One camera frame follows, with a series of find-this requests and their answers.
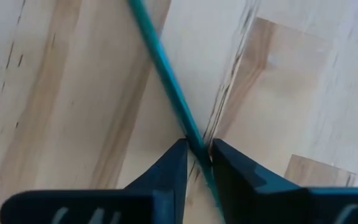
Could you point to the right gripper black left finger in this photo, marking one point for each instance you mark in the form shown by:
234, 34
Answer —
104, 208

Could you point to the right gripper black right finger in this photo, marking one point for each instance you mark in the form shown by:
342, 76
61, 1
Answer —
275, 205

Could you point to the teal pencil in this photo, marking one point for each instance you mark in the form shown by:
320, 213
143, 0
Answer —
168, 77

